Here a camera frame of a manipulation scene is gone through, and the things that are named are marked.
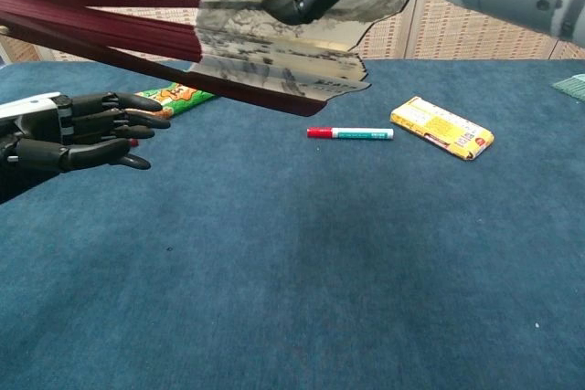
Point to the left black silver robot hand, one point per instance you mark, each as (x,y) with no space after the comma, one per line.
(91,123)

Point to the red ribbed paper folding fan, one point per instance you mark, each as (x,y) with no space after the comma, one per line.
(137,34)

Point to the green orange snack bag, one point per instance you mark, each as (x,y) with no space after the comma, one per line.
(183,95)

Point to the orange woven screen panel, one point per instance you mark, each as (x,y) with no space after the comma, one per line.
(16,49)

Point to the red capped white marker pen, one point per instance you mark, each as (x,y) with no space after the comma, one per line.
(361,133)

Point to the yellow flat cardboard box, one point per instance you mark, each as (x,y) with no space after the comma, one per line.
(439,127)

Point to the blue felt table cover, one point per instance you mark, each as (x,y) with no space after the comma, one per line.
(292,248)

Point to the teal mini dustpan brush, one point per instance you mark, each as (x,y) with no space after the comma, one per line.
(571,86)

